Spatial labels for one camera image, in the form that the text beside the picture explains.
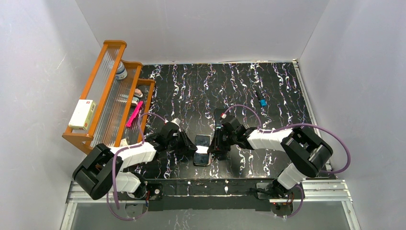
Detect blue black marker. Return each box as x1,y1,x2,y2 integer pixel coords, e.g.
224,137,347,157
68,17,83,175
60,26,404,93
255,90,267,108

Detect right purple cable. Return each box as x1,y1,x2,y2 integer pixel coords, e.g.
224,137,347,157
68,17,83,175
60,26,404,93
221,104,352,219

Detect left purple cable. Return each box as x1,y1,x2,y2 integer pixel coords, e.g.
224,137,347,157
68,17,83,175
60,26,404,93
106,113,167,221

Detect small pink white item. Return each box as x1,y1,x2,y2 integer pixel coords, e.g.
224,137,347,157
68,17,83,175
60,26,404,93
134,88,143,98

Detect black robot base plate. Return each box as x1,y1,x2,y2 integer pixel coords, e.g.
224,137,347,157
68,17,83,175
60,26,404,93
115,178,305,212

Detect white blue bottle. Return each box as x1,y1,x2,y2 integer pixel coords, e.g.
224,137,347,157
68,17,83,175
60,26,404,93
115,61,128,80

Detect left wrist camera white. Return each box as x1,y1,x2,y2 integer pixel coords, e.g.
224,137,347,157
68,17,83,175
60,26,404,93
171,118,180,128

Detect black phone case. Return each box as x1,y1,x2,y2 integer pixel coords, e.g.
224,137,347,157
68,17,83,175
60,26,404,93
214,108,227,129

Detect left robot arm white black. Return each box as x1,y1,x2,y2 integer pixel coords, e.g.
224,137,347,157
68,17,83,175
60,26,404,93
72,119,198,200

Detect purple cable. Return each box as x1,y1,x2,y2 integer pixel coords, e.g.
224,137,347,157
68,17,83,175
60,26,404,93
221,104,352,219
106,113,167,221

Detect small orange white box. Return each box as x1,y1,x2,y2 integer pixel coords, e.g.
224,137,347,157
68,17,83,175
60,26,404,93
119,138,129,149

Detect beige phone case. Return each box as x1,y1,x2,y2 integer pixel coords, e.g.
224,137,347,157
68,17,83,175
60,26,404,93
192,134,213,167

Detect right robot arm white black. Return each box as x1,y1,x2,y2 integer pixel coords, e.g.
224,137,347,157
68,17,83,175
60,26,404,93
207,115,333,195

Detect white red box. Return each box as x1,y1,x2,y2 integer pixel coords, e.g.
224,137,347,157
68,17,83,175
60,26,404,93
68,99,96,130

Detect orange wooden shelf rack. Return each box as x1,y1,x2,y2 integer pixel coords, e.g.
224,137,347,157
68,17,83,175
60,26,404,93
62,40,156,154

